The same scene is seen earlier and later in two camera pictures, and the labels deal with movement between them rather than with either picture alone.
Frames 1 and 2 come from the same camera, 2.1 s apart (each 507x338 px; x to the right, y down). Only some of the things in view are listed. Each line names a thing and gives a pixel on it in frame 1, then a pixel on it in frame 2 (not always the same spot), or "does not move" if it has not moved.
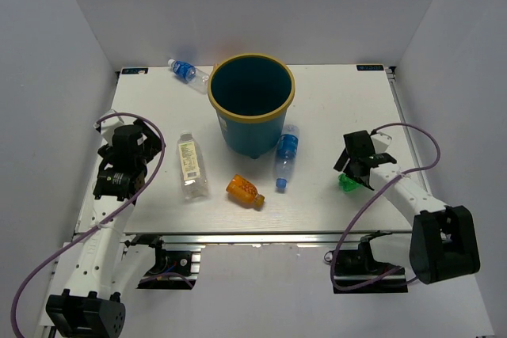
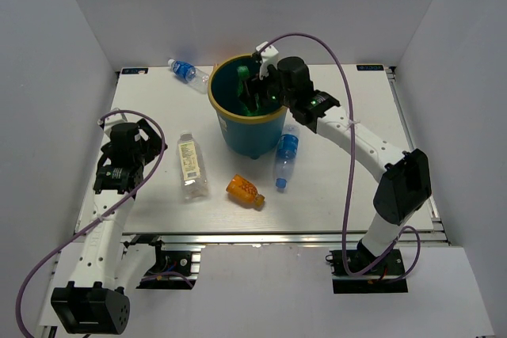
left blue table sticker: x=135 y=71 does not move
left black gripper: x=151 y=142 does not move
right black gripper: x=341 y=164 → x=272 y=74
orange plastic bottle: x=245 y=191 does not move
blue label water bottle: x=287 y=153 does not move
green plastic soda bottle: x=347 y=184 → x=248 y=100
